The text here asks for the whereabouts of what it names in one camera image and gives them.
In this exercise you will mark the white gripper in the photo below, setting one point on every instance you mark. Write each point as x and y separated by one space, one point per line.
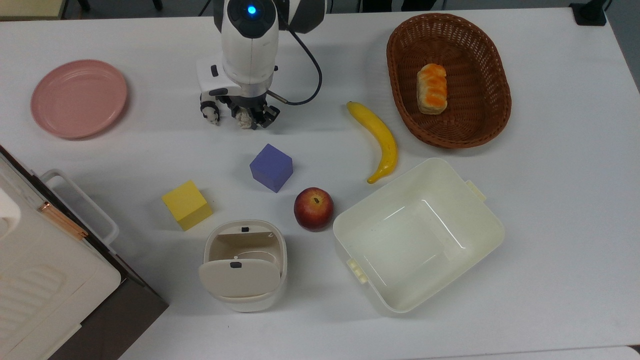
210 80

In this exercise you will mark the white paper ball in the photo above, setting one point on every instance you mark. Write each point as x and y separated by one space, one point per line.
244 119

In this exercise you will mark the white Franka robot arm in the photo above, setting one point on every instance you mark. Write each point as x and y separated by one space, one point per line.
250 47

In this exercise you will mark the small beige trash can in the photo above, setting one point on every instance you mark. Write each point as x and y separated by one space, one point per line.
240 279

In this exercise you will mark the black white panda toy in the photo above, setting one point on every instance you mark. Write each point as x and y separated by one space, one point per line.
212 116

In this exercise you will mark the purple cube block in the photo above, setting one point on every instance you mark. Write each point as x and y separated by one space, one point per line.
271 167

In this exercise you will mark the black tripod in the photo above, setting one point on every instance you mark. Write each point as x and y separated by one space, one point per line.
205 6

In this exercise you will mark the yellow cube block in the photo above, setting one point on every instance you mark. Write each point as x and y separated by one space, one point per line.
186 205

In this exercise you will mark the red apple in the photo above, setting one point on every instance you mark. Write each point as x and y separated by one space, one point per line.
313 209

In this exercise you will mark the yellow banana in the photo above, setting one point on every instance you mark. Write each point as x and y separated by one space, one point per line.
382 137

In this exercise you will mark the black chair leg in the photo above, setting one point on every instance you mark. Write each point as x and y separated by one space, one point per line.
157 4
84 4

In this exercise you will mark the pink round plate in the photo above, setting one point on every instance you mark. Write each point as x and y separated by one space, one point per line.
79 99

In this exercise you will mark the orange glazed bread loaf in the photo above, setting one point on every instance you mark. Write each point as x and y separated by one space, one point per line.
432 89

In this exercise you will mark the cream plastic square container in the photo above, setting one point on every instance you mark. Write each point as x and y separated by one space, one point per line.
417 237

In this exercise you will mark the copper metal latch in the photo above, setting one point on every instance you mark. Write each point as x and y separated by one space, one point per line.
62 220

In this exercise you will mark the brown wicker basket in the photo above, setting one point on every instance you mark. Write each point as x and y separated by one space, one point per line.
475 105

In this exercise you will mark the beige wooden desk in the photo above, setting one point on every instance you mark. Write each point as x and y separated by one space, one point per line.
30 7

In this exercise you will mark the white appliance with brown side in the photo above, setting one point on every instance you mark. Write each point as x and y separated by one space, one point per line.
45 285

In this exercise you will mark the black table clamp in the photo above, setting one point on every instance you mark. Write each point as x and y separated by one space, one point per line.
590 14

